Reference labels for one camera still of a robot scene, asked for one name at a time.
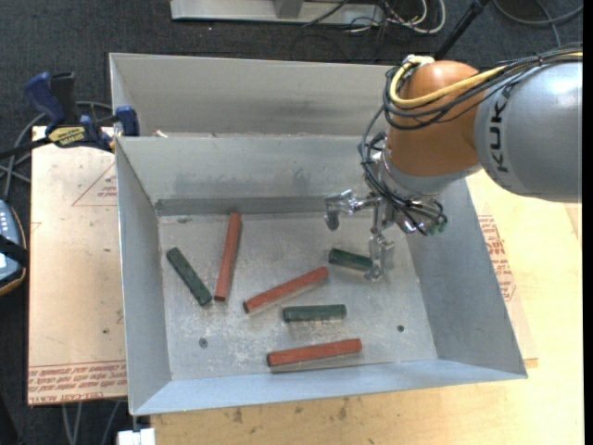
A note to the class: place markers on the red-brown flat block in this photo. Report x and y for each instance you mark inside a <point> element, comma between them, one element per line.
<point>229,258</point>
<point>286,289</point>
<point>314,352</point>

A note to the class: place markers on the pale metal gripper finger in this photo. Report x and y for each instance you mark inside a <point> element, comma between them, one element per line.
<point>379,260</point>
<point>334,204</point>

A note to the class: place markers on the dark green flat block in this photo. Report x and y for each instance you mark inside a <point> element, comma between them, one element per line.
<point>348,258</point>
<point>189,276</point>
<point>315,313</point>

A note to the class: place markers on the brown cardboard board red print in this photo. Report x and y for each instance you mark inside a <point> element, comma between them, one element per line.
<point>69,258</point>

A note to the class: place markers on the grey metal bin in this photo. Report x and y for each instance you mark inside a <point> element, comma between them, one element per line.
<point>287,169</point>

